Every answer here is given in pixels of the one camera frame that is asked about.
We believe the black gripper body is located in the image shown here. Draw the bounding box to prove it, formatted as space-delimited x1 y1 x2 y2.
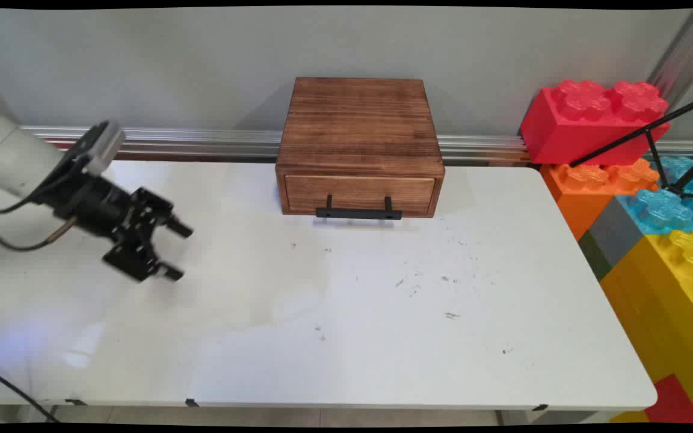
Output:
52 176 149 242

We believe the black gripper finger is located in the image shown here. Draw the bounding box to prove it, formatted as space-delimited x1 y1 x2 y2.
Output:
136 188 194 239
102 238 185 283

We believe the brown wooden drawer cabinet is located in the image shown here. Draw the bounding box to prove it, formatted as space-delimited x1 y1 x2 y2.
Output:
275 76 446 218

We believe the orange giant toy brick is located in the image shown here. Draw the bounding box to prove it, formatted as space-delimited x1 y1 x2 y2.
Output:
540 158 661 242

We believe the dark green giant toy brick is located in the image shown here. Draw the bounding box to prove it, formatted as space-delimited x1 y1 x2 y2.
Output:
577 230 606 282

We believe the red giant toy brick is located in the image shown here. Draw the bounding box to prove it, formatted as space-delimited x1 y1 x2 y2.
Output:
519 79 673 167

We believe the grey giant toy brick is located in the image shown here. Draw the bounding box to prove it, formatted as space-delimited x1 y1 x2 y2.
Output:
587 195 645 269

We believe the black tripod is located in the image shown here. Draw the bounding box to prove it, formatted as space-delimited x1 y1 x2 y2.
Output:
568 91 693 200

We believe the translucent blue giant toy brick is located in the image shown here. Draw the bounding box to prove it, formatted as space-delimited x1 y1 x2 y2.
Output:
616 155 693 236

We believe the yellow giant toy brick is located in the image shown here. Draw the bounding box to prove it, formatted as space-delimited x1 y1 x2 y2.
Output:
599 229 693 425

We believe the small red toy block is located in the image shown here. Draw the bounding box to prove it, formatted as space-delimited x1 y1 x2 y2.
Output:
644 373 693 425

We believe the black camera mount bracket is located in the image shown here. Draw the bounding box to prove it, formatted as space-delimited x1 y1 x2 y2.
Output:
58 123 109 187

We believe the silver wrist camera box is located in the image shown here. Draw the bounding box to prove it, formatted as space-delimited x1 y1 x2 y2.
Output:
84 121 126 176

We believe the aluminium rail along wall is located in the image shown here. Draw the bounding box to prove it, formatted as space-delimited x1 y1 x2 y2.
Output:
19 124 693 167

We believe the long black cable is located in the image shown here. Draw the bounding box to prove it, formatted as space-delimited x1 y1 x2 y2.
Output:
0 363 60 423

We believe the wooden drawer with black handle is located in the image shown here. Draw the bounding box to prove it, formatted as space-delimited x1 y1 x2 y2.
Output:
284 174 437 221

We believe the aluminium corner post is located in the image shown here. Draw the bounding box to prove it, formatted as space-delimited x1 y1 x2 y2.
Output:
647 8 693 112

